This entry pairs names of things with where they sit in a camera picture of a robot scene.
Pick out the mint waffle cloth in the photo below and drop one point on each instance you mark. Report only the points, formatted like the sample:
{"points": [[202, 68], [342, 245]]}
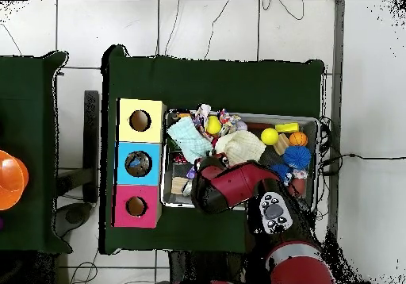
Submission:
{"points": [[190, 138]]}

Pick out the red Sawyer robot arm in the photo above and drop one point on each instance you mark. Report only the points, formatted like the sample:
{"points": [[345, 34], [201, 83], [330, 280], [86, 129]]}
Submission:
{"points": [[238, 182]]}

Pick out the wooden three-hole box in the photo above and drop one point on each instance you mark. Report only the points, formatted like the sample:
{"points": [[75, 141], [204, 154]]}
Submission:
{"points": [[123, 169]]}

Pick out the white baseball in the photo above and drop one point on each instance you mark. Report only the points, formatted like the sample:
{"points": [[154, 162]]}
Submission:
{"points": [[241, 125]]}

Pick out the colourful patterned cloth wad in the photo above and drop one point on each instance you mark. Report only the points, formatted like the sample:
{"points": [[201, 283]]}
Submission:
{"points": [[226, 119]]}

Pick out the smooth yellow ball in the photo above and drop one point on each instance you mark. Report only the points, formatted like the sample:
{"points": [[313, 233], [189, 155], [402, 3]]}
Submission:
{"points": [[269, 136]]}

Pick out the dark green table cloth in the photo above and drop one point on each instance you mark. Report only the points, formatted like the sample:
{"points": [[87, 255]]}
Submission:
{"points": [[28, 106], [222, 84]]}

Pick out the large blue spiky ball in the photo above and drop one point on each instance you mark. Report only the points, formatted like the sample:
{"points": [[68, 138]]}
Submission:
{"points": [[297, 157]]}

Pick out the small orange basketball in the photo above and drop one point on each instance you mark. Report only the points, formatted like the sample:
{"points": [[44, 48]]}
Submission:
{"points": [[298, 139]]}

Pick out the reddish brown ball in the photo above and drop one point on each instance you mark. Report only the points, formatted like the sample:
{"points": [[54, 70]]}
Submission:
{"points": [[298, 185]]}

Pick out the black upright panel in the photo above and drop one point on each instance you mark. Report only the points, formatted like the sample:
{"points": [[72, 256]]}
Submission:
{"points": [[91, 138]]}

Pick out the grey rounded base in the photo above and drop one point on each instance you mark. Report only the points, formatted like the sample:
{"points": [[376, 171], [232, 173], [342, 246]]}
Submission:
{"points": [[73, 215]]}

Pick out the orange round object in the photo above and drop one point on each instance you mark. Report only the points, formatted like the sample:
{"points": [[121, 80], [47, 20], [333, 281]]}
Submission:
{"points": [[11, 182]]}

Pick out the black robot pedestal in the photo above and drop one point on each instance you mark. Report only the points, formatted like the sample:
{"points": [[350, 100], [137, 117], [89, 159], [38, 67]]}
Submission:
{"points": [[206, 269]]}

